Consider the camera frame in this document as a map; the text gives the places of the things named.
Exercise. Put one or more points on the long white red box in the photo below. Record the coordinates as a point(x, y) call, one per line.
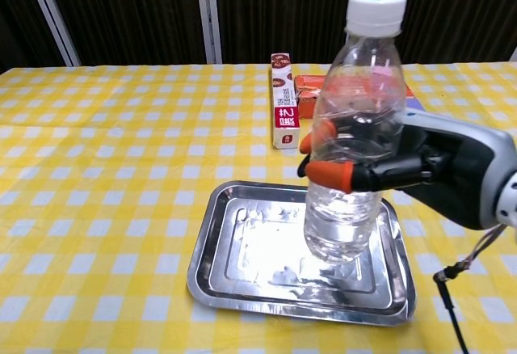
point(286, 103)

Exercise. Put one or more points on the yellow checkered tablecloth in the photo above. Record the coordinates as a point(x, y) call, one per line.
point(101, 208)

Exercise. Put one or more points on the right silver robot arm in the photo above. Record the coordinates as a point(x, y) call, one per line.
point(510, 204)

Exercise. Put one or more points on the rectangular metal tray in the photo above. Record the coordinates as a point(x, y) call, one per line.
point(250, 249)

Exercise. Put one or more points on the transparent plastic water bottle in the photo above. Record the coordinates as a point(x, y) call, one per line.
point(359, 67)

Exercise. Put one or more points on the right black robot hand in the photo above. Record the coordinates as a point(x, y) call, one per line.
point(456, 156)

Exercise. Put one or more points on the orange cardboard box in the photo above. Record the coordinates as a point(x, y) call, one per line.
point(307, 103)

